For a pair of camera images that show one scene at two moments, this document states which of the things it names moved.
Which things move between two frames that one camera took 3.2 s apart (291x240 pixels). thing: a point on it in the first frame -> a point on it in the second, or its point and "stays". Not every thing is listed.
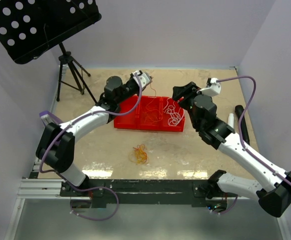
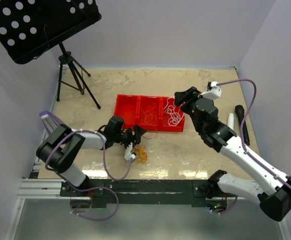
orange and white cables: (139, 156) stays
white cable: (175, 115) stays
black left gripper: (149, 78) -> (135, 138)
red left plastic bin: (131, 121) stays
